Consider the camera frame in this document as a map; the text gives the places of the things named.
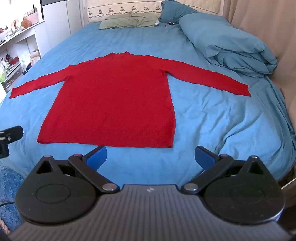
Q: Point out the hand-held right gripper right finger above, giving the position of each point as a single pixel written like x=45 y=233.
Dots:
x=203 y=158

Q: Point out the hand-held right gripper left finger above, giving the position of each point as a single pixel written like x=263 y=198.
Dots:
x=98 y=158

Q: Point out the pink box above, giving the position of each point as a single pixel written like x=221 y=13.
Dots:
x=32 y=17

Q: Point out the grey-green cloth at top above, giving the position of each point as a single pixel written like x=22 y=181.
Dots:
x=124 y=22

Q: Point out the blue pillow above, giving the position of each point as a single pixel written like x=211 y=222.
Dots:
x=175 y=10

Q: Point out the small dark object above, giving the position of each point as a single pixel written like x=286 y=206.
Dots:
x=171 y=23

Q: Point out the blue shaggy rug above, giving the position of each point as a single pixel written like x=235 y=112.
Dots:
x=10 y=190

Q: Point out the orange ornament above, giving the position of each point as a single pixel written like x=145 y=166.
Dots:
x=26 y=22

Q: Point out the red box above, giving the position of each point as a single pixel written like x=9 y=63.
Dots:
x=13 y=61

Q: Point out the blue bed sheet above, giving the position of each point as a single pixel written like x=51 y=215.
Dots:
x=208 y=115

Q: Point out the white embroidered pillow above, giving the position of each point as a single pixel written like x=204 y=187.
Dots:
x=115 y=10

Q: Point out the beige plush toy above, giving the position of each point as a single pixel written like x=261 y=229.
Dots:
x=35 y=55

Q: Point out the red knit sweater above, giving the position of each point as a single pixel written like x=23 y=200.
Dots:
x=111 y=104

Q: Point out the white shelf unit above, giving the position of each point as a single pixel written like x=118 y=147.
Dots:
x=30 y=34

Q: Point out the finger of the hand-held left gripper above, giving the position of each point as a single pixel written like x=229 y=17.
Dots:
x=12 y=134

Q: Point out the blue duvet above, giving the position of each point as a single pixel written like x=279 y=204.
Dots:
x=219 y=41

